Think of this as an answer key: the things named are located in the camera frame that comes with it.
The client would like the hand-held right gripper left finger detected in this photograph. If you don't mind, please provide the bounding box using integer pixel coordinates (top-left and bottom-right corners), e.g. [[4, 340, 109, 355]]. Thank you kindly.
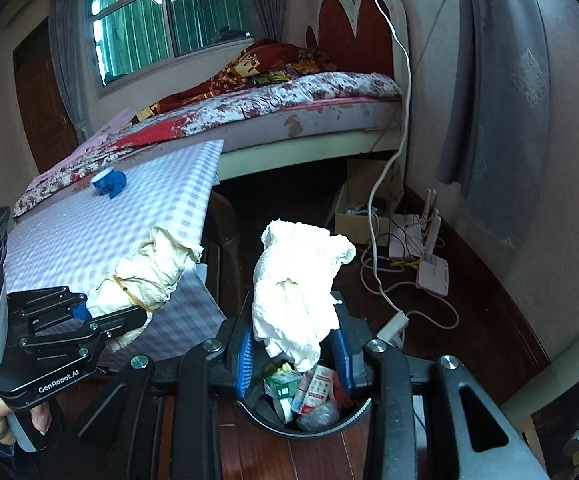
[[52, 305, 257, 480]]

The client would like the white router with antennas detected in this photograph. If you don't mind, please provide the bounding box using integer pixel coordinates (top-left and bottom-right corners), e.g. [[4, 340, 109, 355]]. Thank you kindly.
[[388, 187, 443, 263]]

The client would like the cardboard box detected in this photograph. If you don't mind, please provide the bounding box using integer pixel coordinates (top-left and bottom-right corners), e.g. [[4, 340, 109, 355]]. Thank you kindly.
[[334, 157, 405, 246]]

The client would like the red patterned blanket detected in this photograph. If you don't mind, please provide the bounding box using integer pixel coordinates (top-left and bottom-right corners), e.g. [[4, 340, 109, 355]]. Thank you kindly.
[[134, 40, 337, 123]]

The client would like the bed with floral sheet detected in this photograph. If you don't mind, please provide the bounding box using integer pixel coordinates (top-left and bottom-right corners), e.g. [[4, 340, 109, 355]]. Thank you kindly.
[[12, 71, 404, 221]]

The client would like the black trash bin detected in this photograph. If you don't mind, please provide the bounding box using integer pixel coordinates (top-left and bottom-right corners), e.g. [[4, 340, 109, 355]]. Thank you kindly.
[[216, 300, 375, 443]]

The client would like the clear plastic bag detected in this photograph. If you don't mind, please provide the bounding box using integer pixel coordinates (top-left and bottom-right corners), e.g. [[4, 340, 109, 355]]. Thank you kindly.
[[297, 400, 341, 432]]

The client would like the green and white carton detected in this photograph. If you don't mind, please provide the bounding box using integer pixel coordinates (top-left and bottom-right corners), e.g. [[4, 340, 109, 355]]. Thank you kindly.
[[263, 361, 304, 425]]

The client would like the crushed blue paper cup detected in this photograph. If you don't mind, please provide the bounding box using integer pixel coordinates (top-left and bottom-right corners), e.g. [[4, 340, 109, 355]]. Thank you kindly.
[[91, 169, 128, 200]]

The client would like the red plastic bag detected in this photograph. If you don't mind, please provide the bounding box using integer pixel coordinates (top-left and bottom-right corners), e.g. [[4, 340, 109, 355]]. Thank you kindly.
[[332, 372, 355, 408]]

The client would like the cream paper bag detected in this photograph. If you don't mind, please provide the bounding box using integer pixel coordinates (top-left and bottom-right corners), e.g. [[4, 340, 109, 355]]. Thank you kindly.
[[85, 225, 204, 353]]

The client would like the white box device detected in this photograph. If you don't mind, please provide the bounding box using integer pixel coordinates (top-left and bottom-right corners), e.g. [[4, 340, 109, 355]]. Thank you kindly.
[[416, 255, 451, 297]]

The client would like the grey patterned curtain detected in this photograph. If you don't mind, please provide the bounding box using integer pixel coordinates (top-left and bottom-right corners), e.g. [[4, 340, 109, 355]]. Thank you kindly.
[[436, 0, 553, 257]]

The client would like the checked tablecloth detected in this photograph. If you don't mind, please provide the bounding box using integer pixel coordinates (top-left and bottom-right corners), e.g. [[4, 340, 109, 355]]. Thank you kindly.
[[6, 139, 227, 361]]

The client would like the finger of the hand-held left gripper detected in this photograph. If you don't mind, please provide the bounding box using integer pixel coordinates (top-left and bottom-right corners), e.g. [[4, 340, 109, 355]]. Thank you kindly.
[[16, 307, 155, 356], [6, 286, 92, 323]]

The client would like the colourful printed cloth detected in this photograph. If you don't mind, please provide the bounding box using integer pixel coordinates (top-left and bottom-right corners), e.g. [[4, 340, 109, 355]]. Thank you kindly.
[[249, 55, 330, 86]]

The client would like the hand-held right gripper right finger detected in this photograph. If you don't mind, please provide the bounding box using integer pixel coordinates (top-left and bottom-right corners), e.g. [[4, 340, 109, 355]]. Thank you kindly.
[[329, 292, 535, 480]]

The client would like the white power strip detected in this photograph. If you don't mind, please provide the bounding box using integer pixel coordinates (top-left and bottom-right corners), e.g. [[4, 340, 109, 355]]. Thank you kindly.
[[377, 310, 410, 348]]

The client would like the white tissue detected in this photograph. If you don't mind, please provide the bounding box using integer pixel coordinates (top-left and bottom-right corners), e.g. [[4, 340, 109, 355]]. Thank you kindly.
[[252, 218, 357, 373]]

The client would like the window with green curtain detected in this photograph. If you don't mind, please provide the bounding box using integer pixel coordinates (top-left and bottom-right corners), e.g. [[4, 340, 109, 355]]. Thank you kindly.
[[85, 0, 250, 88]]

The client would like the brown wooden door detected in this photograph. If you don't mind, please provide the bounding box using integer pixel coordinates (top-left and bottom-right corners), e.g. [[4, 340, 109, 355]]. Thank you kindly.
[[13, 16, 80, 176]]

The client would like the red and white headboard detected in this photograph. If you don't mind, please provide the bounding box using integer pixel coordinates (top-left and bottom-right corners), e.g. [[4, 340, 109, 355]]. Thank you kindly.
[[305, 0, 410, 83]]

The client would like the pink cloth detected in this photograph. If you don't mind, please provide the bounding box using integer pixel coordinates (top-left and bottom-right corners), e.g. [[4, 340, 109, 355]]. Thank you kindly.
[[24, 110, 140, 191]]

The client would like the red and white carton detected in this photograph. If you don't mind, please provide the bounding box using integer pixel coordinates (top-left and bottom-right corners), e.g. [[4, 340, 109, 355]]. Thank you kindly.
[[292, 364, 337, 415]]

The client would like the white cable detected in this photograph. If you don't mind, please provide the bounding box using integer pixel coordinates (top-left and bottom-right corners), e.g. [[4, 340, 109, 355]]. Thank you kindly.
[[359, 0, 413, 311]]

